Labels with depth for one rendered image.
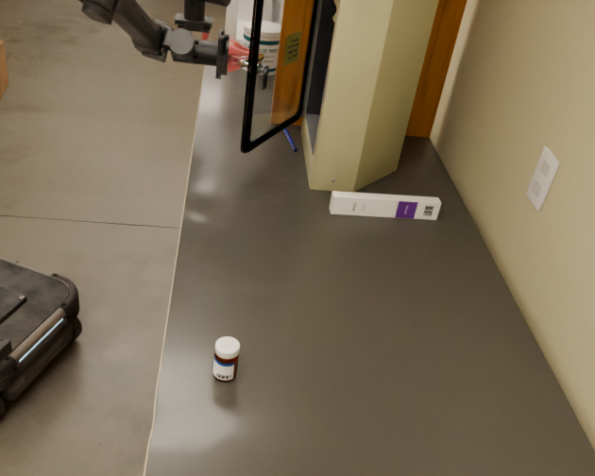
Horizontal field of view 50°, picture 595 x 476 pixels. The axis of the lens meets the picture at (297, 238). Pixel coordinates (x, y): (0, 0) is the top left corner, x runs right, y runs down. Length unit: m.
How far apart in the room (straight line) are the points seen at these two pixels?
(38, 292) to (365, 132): 1.31
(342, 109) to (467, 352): 0.62
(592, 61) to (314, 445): 0.84
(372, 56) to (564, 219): 0.53
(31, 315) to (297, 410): 1.37
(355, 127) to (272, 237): 0.34
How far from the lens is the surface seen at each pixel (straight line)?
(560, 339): 1.31
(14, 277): 2.43
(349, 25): 1.43
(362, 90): 1.49
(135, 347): 2.46
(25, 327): 2.23
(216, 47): 1.59
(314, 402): 1.06
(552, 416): 1.19
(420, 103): 1.95
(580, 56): 1.36
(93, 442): 2.19
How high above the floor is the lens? 1.73
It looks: 34 degrees down
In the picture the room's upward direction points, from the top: 9 degrees clockwise
